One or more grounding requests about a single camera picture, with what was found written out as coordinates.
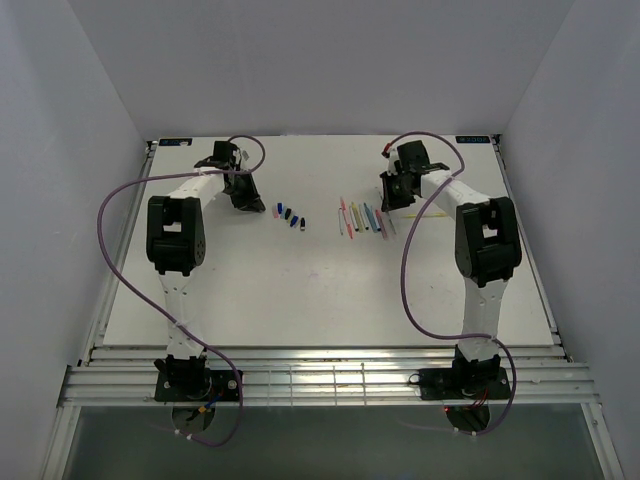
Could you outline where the black cap whiteboard marker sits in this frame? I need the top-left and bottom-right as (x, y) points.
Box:
(357, 204), (370, 231)

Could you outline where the blue corner label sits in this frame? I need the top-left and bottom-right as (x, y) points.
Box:
(158, 138), (193, 147)
(455, 135), (491, 144)

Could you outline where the blue pen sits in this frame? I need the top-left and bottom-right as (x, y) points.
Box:
(363, 203), (381, 232)

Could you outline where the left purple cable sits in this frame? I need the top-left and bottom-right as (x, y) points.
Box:
(97, 134), (266, 447)

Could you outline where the right blue corner label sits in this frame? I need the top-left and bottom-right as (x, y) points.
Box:
(455, 135), (491, 144)

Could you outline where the white marker black cap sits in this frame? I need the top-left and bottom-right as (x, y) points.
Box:
(338, 208), (345, 236)

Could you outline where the yellow highlighter pen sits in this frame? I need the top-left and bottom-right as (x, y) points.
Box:
(351, 202), (364, 232)

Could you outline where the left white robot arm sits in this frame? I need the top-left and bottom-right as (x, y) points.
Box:
(146, 136), (265, 400)

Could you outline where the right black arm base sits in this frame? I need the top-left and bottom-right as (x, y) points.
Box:
(408, 347), (511, 400)

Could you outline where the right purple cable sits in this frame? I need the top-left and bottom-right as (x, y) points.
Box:
(382, 130), (517, 437)

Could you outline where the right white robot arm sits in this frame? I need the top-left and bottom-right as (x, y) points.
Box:
(380, 140), (522, 397)

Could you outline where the pink highlighter pen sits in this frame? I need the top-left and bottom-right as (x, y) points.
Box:
(340, 197), (354, 239)

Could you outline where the yellow highlighter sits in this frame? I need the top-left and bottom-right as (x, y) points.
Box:
(400, 212), (448, 219)

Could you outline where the left blue corner label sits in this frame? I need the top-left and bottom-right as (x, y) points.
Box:
(158, 138), (193, 147)

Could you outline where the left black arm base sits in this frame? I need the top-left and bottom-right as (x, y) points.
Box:
(154, 355), (243, 403)

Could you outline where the white wire guard grid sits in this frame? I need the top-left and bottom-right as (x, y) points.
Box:
(261, 365), (368, 407)

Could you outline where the purple cable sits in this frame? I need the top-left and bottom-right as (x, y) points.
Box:
(97, 134), (266, 447)
(382, 130), (517, 437)

